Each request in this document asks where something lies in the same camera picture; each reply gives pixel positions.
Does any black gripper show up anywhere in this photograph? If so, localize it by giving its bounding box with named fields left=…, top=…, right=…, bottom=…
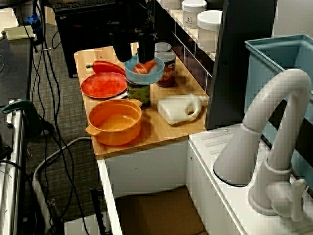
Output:
left=107, top=9, right=157, bottom=64

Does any orange white salmon sushi toy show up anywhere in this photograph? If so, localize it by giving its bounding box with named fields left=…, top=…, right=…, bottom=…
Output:
left=133, top=60, right=158, bottom=75

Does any light blue plastic bowl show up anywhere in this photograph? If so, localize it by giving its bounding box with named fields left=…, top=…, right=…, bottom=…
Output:
left=124, top=55, right=165, bottom=86

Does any orange plastic toy pot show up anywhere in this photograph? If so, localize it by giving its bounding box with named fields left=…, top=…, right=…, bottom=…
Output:
left=85, top=98, right=143, bottom=146

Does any tomato print toy can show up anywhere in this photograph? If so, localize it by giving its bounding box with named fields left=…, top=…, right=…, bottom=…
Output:
left=154, top=42, right=172, bottom=53

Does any red toy bell pepper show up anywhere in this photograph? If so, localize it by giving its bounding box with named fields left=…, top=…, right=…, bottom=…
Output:
left=85, top=60, right=127, bottom=75

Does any orange beans toy can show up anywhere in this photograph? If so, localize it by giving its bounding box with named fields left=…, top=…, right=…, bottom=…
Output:
left=156, top=51, right=177, bottom=88

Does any green pea can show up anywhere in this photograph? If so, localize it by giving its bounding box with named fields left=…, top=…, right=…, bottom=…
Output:
left=126, top=82, right=151, bottom=110

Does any red round plate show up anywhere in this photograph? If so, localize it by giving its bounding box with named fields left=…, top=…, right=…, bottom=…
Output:
left=80, top=72, right=128, bottom=99

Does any black tile backsplash shelf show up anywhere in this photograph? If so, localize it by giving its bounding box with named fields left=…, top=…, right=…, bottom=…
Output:
left=153, top=0, right=222, bottom=99

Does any small white lidded jar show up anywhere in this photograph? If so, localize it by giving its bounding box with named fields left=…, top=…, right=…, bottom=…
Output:
left=181, top=0, right=207, bottom=29

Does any cream plastic jug bottle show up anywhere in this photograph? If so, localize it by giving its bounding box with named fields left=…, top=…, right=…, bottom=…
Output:
left=156, top=94, right=209, bottom=126

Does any black keyboard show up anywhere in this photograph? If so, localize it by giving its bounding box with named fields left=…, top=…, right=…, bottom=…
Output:
left=55, top=0, right=116, bottom=11

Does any white lidded plastic jar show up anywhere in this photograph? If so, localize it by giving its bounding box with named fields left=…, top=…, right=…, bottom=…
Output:
left=196, top=9, right=224, bottom=52

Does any wooden countertop board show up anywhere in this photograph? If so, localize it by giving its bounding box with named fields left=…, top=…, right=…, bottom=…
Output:
left=73, top=40, right=209, bottom=158

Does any blue tape wrap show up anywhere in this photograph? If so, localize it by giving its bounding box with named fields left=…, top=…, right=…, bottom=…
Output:
left=26, top=13, right=43, bottom=33

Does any pale yellow note pad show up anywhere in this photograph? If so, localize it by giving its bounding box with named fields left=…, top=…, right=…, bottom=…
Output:
left=4, top=25, right=35, bottom=41

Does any black desk top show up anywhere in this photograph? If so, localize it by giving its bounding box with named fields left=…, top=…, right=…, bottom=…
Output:
left=0, top=36, right=34, bottom=106

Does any green bar clamp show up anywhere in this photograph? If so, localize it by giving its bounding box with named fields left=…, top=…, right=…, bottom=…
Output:
left=1, top=98, right=44, bottom=138

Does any teal plastic bin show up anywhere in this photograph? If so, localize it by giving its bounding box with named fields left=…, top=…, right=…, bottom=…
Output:
left=244, top=33, right=313, bottom=189

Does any grey toy faucet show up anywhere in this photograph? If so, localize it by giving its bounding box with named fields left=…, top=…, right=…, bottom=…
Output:
left=213, top=68, right=313, bottom=221

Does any brown cardboard sheet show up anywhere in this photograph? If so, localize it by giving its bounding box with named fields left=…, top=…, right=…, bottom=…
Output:
left=115, top=187, right=207, bottom=235

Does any black slotted extrusion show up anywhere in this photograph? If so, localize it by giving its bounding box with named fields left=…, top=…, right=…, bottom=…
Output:
left=46, top=198, right=65, bottom=235

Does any dark grey cabinet post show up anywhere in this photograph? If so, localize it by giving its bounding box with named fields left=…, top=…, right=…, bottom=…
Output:
left=206, top=0, right=278, bottom=131

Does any grey thick cable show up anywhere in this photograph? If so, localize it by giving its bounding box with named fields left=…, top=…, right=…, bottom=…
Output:
left=33, top=136, right=92, bottom=196

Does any black bar handle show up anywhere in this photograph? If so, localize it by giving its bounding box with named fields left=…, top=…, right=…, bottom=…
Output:
left=89, top=186, right=106, bottom=235

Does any aluminium frame rail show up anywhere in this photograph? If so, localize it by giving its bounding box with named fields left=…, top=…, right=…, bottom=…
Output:
left=0, top=97, right=28, bottom=235

